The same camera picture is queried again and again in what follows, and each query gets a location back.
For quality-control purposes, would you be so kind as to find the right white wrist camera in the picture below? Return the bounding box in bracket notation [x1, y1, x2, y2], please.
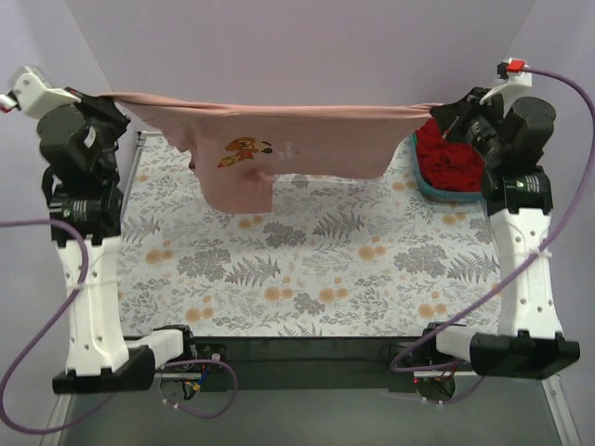
[480, 58, 533, 109]

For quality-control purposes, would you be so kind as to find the floral table cloth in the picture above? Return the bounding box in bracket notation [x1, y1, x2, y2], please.
[118, 135, 499, 336]

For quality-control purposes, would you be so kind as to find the aluminium frame rail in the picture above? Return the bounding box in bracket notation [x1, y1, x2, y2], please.
[44, 373, 579, 445]

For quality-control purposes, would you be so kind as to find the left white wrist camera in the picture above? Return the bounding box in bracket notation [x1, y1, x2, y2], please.
[1, 65, 81, 119]

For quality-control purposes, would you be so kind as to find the teal plastic basket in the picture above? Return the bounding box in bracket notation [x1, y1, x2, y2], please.
[408, 134, 483, 203]

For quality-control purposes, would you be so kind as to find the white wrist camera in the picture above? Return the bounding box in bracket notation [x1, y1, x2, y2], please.
[1, 65, 81, 119]
[480, 58, 533, 109]

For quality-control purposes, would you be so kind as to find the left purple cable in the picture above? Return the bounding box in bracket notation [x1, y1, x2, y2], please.
[0, 217, 238, 436]

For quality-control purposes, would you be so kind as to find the pink t shirt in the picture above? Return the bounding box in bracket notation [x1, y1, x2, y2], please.
[109, 92, 432, 215]

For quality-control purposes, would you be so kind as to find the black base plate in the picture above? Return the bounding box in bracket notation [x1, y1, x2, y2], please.
[185, 336, 417, 393]

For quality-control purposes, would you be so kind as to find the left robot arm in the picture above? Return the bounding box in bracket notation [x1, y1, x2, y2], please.
[36, 87, 198, 395]

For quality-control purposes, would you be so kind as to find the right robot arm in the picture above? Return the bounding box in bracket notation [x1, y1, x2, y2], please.
[420, 87, 580, 380]

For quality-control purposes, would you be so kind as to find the red t shirt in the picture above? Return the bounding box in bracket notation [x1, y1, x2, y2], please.
[415, 119, 484, 192]

